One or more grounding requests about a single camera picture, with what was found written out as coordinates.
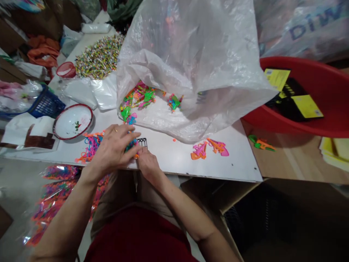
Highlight large printed plastic sack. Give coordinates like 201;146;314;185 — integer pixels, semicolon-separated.
255;0;349;64

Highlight brown cardboard box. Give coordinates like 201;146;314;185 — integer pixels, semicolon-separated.
180;176;349;262

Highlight round red-rimmed container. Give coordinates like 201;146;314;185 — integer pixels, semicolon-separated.
56;61;77;79

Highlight heap of colourful toys in bag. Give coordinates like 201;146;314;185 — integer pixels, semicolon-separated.
121;81;185;124

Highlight person's left fingers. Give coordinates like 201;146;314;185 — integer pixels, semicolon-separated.
112;124;142;164

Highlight yellow and black card packets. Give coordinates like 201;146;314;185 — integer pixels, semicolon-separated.
263;67;325;123

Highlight stack of white plastic bags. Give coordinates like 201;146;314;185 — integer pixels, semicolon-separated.
63;71;120;112

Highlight red plastic basin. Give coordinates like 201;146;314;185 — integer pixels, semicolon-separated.
241;56;349;139

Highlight person's left hand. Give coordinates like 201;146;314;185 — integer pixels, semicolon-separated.
83;124;142;180

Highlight pile of orange pink toys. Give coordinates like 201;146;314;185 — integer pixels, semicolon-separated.
75;130;107;165

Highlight person's right hand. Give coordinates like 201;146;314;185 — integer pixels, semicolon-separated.
135;149;164;183

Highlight large clear plastic bag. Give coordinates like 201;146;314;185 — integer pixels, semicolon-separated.
116;0;279;144

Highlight bundle of colourful plastic toys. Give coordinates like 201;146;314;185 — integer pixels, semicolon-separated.
123;130;142;160

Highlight orange cloth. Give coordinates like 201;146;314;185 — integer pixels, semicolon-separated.
27;35;61;69

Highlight green and orange toy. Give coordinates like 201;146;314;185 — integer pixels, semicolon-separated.
248;134;276;152

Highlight pile of colourful rolled sticks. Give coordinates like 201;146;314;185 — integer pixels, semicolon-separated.
74;33;127;81

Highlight packets of toys in cellophane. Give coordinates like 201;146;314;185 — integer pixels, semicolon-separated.
26;164;111;247

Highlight stack of yellow paper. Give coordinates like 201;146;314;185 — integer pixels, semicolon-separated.
318;136;349;173

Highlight white bowl with red rim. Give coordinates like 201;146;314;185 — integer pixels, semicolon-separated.
52;103;95;141

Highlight white and brown paper sheet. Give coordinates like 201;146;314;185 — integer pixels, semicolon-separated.
0;115;61;151

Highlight person's legs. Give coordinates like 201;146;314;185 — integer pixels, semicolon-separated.
90;170;191;238

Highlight blue plastic basket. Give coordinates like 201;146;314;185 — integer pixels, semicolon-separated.
0;84;67;119

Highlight person's right fingers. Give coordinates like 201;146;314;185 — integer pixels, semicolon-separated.
135;149;155;166

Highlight green cloth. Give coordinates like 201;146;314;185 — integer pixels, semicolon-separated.
105;0;144;24

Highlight person's body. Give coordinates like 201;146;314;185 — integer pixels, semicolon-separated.
84;202;198;262

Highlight pink and orange toy cluster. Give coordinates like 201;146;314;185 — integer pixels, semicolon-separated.
190;138;230;161

